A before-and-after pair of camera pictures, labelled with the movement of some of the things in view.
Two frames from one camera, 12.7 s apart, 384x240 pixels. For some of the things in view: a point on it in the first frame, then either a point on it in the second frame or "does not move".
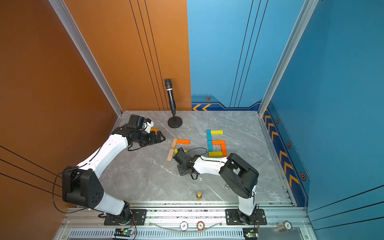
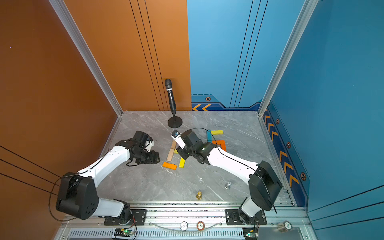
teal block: [209, 136] does not move
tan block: [174, 143] does not move
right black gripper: [181, 173] -> [181, 153]
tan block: [170, 155] does not move
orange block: [214, 142] does not move
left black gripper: [153, 140] -> [154, 158]
